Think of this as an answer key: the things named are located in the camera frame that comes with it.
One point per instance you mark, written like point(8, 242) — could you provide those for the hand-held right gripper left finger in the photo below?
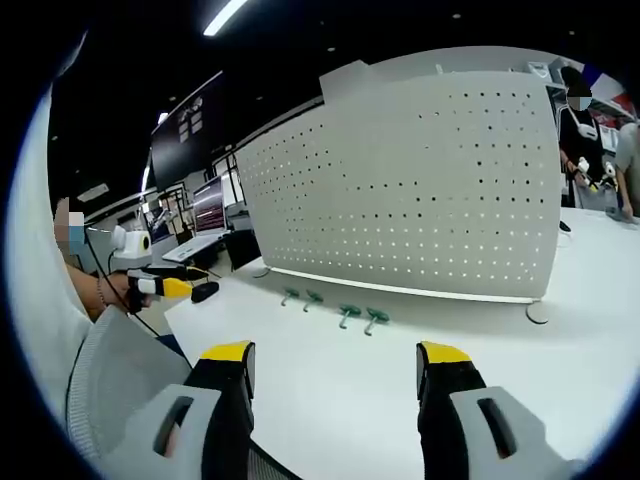
point(190, 430)

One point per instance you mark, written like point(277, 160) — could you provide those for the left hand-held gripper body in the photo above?
point(127, 247)

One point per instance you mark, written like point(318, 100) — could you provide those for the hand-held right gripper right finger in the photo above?
point(465, 435)

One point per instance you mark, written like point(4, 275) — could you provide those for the green hook assembly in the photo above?
point(314, 298)
point(290, 294)
point(350, 312)
point(377, 316)

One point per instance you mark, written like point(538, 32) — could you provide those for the white perforated mounting plate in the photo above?
point(400, 190)

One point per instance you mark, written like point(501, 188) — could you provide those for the person's left hand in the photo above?
point(116, 290)

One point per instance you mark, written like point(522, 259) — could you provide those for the white laptop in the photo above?
point(192, 247)

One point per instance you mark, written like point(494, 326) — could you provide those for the black computer mouse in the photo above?
point(205, 291)

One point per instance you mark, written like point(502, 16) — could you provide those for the computer monitor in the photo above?
point(209, 205)

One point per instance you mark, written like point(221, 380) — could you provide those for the black monitor back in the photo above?
point(244, 248)

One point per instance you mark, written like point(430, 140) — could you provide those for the person's white shirt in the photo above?
point(35, 275)

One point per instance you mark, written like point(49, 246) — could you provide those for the ceiling light strip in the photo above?
point(223, 17)

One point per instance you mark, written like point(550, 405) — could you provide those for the large black wall screen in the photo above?
point(187, 130)

